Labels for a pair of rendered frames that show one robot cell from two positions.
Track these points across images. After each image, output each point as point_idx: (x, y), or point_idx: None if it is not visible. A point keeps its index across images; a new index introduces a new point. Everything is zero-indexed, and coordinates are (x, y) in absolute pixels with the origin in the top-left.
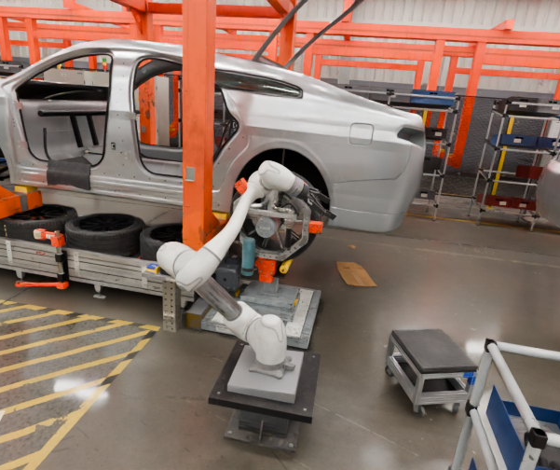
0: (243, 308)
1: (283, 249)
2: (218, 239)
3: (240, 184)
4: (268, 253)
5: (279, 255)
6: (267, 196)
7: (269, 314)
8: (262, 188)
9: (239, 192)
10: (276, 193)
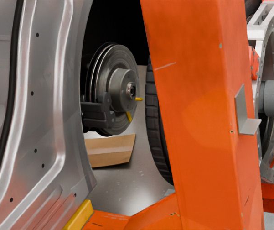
0: None
1: (264, 133)
2: None
3: (254, 55)
4: None
5: None
6: None
7: None
8: None
9: (255, 76)
10: None
